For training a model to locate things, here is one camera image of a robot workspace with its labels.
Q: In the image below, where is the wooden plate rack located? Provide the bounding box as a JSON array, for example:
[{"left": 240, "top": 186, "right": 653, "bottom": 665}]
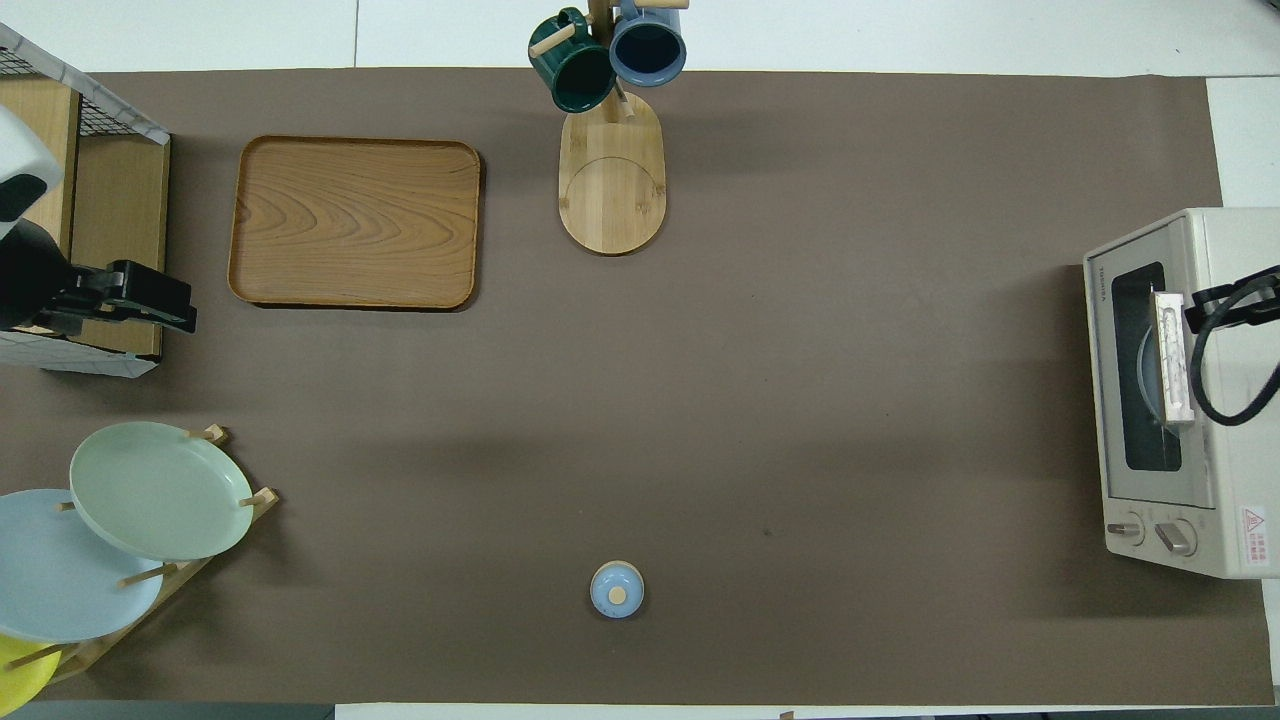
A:
[{"left": 45, "top": 425, "right": 279, "bottom": 683}]

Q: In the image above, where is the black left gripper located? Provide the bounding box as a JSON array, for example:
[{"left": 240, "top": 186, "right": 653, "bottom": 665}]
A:
[{"left": 0, "top": 220, "right": 199, "bottom": 337}]

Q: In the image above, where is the blue mug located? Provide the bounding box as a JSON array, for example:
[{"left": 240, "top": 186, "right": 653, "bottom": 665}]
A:
[{"left": 609, "top": 0, "right": 689, "bottom": 88}]

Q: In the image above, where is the light blue racked plate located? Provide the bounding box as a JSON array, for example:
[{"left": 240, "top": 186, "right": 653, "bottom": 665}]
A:
[{"left": 0, "top": 489, "right": 166, "bottom": 644}]

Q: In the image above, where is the glass oven door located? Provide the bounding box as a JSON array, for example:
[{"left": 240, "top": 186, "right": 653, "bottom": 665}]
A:
[{"left": 1083, "top": 222, "right": 1217, "bottom": 513}]

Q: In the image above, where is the pale green plate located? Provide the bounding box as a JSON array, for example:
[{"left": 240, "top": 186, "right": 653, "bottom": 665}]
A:
[{"left": 70, "top": 421, "right": 255, "bottom": 562}]

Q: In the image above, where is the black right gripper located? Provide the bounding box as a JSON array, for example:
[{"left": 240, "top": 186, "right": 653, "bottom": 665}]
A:
[{"left": 1185, "top": 265, "right": 1280, "bottom": 334}]

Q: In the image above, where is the beige toaster oven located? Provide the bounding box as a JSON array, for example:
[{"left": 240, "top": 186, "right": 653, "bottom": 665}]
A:
[{"left": 1083, "top": 207, "right": 1280, "bottom": 581}]

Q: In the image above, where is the wooden mug tree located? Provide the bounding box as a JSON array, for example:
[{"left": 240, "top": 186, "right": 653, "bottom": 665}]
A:
[{"left": 530, "top": 0, "right": 691, "bottom": 257}]

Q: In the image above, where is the brown table mat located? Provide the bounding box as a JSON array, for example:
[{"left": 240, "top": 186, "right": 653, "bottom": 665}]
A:
[{"left": 0, "top": 68, "right": 1276, "bottom": 706}]

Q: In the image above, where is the dark green mug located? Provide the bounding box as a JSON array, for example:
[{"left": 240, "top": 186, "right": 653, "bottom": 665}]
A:
[{"left": 528, "top": 8, "right": 617, "bottom": 114}]

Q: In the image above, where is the wooden shelf with wire basket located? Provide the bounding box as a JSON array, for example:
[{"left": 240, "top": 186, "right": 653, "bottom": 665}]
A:
[{"left": 0, "top": 25, "right": 171, "bottom": 379}]

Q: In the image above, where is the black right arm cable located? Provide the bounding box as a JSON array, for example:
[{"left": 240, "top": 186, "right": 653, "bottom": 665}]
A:
[{"left": 1188, "top": 272, "right": 1280, "bottom": 428}]

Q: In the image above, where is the yellow plate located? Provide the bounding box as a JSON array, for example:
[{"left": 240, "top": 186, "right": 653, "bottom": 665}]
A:
[{"left": 0, "top": 635, "right": 57, "bottom": 705}]

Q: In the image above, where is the wooden serving tray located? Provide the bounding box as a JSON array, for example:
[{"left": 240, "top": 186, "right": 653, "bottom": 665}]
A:
[{"left": 228, "top": 135, "right": 483, "bottom": 311}]

